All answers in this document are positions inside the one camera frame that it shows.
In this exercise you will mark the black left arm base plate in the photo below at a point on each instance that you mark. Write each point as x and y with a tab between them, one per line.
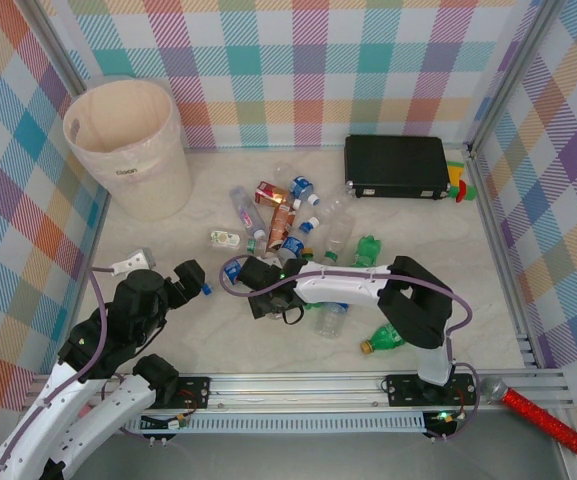
195	392

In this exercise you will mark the aluminium frame post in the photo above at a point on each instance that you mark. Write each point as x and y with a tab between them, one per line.
60	47
515	75

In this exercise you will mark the black hard case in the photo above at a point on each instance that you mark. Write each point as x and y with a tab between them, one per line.
393	165

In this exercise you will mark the green bottle yellow cap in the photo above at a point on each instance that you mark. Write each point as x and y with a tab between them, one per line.
385	337

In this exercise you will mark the aluminium front rail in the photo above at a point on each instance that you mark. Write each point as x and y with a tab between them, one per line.
293	392

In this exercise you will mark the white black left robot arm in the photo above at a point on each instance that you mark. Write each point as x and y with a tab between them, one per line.
128	400

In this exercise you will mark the clear bottle pale label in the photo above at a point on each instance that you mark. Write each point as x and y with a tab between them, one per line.
330	322

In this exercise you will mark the yellow green red toy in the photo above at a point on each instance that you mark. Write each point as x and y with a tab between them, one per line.
460	187

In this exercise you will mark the small green cap bottle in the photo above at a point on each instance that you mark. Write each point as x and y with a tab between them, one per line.
252	245

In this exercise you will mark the blue label bottle white cap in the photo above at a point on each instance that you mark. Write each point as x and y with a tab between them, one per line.
300	186

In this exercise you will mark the red glitter microphone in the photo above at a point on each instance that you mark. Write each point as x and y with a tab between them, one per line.
543	420

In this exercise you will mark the beige waste bin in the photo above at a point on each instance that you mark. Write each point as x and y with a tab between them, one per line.
133	195

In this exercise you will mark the orange brown drink pouch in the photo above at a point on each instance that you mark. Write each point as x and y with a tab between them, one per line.
280	225

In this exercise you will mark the clear bottle pink label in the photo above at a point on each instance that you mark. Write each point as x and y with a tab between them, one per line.
245	210

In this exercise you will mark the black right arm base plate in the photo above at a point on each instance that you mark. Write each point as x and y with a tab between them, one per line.
403	390

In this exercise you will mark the crushed green bottle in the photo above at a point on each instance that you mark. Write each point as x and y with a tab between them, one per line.
368	250

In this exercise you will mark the red juice carton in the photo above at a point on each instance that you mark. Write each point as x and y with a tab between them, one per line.
268	192

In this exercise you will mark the small bottle white green label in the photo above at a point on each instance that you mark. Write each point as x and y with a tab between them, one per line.
224	239

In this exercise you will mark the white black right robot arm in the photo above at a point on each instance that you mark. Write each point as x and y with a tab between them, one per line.
338	282

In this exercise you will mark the short blue label bottle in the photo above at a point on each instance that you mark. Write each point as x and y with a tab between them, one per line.
293	246

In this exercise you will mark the pink marker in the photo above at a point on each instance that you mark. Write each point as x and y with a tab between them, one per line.
85	411

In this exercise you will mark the aluminium side rail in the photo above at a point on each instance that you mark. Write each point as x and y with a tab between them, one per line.
503	260

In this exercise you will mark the large clear bottle white cap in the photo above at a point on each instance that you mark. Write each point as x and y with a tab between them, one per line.
335	207

